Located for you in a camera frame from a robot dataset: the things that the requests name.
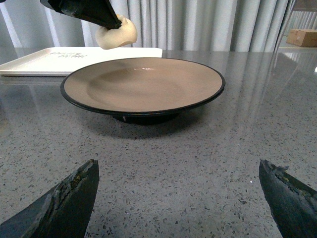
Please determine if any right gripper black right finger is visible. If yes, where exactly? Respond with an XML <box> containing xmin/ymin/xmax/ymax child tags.
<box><xmin>259</xmin><ymin>160</ymin><xmax>317</xmax><ymax>238</ymax></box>

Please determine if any white rectangular bear tray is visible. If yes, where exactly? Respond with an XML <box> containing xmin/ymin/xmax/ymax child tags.
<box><xmin>0</xmin><ymin>47</ymin><xmax>162</xmax><ymax>76</ymax></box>

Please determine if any grey pleated curtain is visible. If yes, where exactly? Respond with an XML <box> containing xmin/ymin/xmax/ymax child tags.
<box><xmin>0</xmin><ymin>0</ymin><xmax>292</xmax><ymax>52</ymax></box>

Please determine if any brown cardboard box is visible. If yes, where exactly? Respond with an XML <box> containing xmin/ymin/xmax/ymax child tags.
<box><xmin>286</xmin><ymin>29</ymin><xmax>317</xmax><ymax>47</ymax></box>

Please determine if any white steamed bun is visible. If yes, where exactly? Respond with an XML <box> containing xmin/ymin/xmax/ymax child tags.
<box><xmin>95</xmin><ymin>14</ymin><xmax>138</xmax><ymax>50</ymax></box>

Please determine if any beige plate black rim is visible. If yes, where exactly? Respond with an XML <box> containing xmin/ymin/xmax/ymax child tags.
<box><xmin>60</xmin><ymin>58</ymin><xmax>225</xmax><ymax>124</ymax></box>

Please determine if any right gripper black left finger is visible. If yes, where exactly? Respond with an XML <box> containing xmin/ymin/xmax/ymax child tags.
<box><xmin>0</xmin><ymin>160</ymin><xmax>99</xmax><ymax>238</ymax></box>

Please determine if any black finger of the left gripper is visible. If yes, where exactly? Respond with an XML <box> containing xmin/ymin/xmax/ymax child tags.
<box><xmin>40</xmin><ymin>0</ymin><xmax>121</xmax><ymax>29</ymax></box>

